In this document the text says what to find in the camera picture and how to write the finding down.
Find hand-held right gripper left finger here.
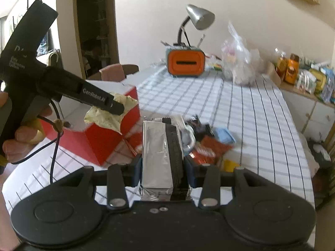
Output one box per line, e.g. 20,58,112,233
54,155,143,211

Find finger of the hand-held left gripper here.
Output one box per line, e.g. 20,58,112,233
38,67,125,115

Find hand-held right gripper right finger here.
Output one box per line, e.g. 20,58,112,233
183,155,275,210

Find silver foil snack packet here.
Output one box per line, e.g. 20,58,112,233
141,116,193,202

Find pale yellow snack wrapper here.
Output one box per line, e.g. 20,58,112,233
84,92,139,136

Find shiny red snack packet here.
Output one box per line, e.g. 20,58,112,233
188,135,233,166

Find bright yellow snack packet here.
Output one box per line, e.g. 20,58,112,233
222,159,240,173

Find red cardboard box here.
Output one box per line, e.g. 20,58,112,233
39,82,143,167

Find person's left hand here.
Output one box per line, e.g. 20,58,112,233
2,105,53,165

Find pink cloth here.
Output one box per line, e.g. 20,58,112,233
101,64,125,81

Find clear white snack packet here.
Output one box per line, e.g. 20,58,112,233
178,115,197,157

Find wooden chair with curved back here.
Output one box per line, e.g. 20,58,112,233
99,63,140,81

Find dark brown snack packet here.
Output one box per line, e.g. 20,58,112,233
186,115,215,142

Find light blue snack packet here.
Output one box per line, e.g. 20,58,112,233
212,127,236,145

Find black checked white tablecloth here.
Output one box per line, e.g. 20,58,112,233
5,65,316,215

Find orange and teal tissue box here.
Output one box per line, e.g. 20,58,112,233
165,44,206,78

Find colourful packets behind tissue box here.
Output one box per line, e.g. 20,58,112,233
205,54,223,72

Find clear plastic bag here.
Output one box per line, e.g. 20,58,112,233
220,21,265,86

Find silver desk lamp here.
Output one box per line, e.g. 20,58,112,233
177,4,216,45

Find cream sideboard cabinet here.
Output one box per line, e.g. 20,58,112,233
272,80,335,143

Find amber bottle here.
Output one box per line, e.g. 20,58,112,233
275,52,288,80

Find orange bottle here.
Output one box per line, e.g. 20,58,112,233
285,54,300,85

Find yellow green packet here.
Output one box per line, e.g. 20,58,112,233
310,69,327,93

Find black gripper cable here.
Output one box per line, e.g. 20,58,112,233
10,101,64,185

